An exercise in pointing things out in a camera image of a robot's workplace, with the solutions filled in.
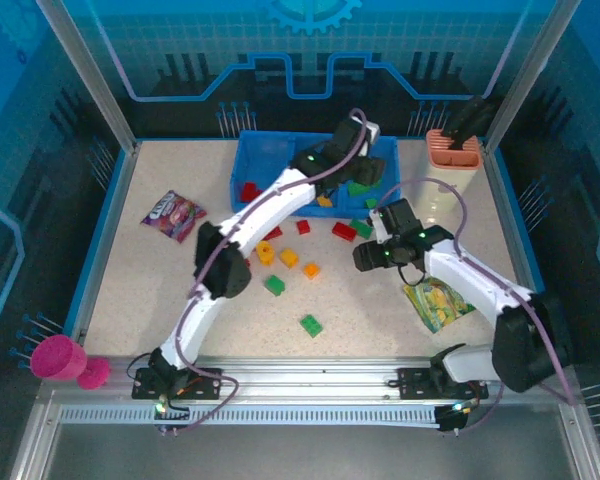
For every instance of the orange lego brick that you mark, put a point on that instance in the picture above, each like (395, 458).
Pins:
(311, 270)

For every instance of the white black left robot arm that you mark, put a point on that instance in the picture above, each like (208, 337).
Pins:
(270, 210)

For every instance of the white pink knife block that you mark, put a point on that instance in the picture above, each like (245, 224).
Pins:
(442, 200)

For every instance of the green yellow snack bag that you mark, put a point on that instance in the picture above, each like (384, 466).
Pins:
(437, 302)

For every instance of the blue three-compartment tray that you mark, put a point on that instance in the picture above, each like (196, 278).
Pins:
(265, 160)

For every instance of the red sloped lego brick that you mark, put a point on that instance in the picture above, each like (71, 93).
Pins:
(276, 233)

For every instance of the yellow round lego brick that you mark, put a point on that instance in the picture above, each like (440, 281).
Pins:
(265, 252)

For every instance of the purple snack bag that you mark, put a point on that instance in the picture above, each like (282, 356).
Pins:
(172, 215)

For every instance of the pink goblet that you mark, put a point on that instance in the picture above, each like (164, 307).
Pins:
(55, 357)

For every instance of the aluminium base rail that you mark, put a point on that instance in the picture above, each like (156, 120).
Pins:
(305, 372)

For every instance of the aluminium frame post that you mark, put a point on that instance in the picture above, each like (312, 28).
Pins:
(90, 75)
(530, 70)

